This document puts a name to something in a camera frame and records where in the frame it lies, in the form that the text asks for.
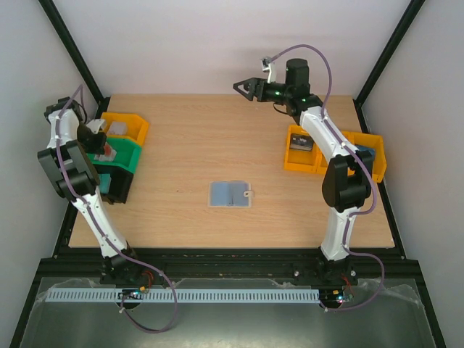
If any white card holder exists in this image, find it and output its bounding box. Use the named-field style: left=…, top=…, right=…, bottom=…
left=208, top=181, right=254, bottom=208

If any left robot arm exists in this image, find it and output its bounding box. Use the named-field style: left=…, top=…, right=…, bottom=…
left=37, top=96, right=143, bottom=284

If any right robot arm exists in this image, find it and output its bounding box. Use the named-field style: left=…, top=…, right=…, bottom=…
left=233, top=59, right=373, bottom=284

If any holder with red card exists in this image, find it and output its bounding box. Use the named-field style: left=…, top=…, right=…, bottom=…
left=94, top=143, right=117, bottom=162

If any grey holder in yellow bin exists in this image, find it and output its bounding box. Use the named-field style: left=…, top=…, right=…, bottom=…
left=107, top=121, right=128, bottom=136

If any teal holder in black bin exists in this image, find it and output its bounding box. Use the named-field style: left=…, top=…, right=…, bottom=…
left=99, top=173, right=112, bottom=195

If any black card stack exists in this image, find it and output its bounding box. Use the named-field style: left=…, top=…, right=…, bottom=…
left=289, top=133, right=314, bottom=152

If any yellow bin with black cards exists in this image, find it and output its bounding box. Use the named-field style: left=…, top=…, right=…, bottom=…
left=283, top=125, right=321, bottom=173

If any yellow bin with red cards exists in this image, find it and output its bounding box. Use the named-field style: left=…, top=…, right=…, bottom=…
left=316, top=130, right=355, bottom=175

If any yellow bin with blue cards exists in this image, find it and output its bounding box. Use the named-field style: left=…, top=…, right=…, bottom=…
left=354, top=133, right=387, bottom=183

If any blue card stack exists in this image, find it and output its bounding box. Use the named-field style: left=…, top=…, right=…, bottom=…
left=357, top=145, right=376, bottom=160

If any green bin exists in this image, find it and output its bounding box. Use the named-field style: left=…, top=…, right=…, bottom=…
left=88, top=137, right=142, bottom=174

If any yellow bin far left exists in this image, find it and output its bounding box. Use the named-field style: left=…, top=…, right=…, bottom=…
left=101, top=112, right=149, bottom=146

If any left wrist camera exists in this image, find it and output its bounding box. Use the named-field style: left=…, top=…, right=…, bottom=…
left=86, top=119, right=107, bottom=134

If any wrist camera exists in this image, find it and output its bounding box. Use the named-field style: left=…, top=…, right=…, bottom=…
left=86, top=119, right=107, bottom=134
left=261, top=57, right=277, bottom=83

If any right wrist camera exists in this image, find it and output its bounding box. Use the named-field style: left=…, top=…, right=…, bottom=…
left=261, top=57, right=277, bottom=83

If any left black frame post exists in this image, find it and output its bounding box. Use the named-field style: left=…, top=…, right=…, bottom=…
left=38, top=0, right=110, bottom=111

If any black frame post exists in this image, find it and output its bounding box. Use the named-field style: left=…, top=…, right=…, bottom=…
left=38, top=0, right=110, bottom=111
left=354, top=0, right=427, bottom=106

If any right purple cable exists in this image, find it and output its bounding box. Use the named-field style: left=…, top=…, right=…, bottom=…
left=270, top=43, right=386, bottom=313

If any purple cable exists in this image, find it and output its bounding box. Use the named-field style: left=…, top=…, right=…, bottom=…
left=270, top=43, right=386, bottom=313
left=54, top=85, right=179, bottom=334

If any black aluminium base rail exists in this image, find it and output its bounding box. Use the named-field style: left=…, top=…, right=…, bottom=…
left=33, top=248, right=424, bottom=289

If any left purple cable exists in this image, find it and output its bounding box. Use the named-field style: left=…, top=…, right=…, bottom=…
left=54, top=85, right=179, bottom=334

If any white slotted cable duct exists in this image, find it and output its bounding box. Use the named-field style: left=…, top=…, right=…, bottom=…
left=44, top=288, right=320, bottom=304

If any right black frame post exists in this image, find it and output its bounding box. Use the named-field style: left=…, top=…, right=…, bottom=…
left=354, top=0, right=427, bottom=106

